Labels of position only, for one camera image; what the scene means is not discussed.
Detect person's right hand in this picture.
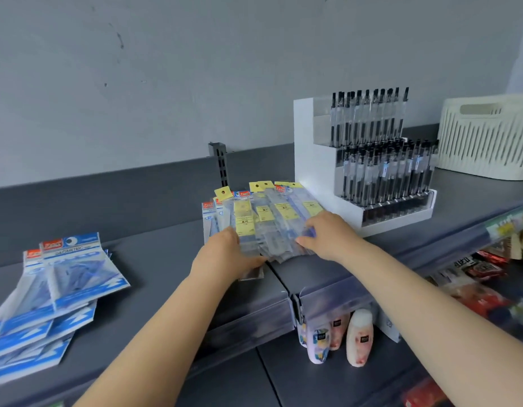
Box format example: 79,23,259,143
295,210,373,263

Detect person's left hand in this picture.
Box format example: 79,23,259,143
190,227,269,289

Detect pile of clear ruler packets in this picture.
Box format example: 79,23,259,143
201,180,327,281

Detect person's left forearm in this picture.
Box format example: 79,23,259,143
73,267,237,407

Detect person's right forearm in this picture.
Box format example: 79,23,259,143
342,242,523,407

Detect white tiered pen stand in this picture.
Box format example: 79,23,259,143
293,95,438,239

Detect small pink bottle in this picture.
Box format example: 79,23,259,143
329,315,351,351

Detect long rows of black pens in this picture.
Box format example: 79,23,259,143
340,137,440,209

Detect white floral print bottle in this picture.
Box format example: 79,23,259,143
306,324,332,365

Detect tall pink white bottle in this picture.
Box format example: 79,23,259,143
346,308,375,368

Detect white carton box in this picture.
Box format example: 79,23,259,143
374,307,403,343

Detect short row of black pens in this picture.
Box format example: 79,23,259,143
329,86,410,149

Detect group of red snack packets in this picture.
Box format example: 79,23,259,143
431,248,523,335

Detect red packet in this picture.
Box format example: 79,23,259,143
401,377,449,407

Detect green yellow shelf label strip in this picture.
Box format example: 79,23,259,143
484,205,523,243

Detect pile of blue geometry packets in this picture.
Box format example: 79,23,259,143
0,232,131,389

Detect cream slotted plastic basket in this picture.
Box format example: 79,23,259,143
436,93,523,182

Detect clear shelf price rail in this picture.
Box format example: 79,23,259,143
292,273,374,329
200,290,297,356

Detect dark slotted shelf post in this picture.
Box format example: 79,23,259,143
208,142,232,189

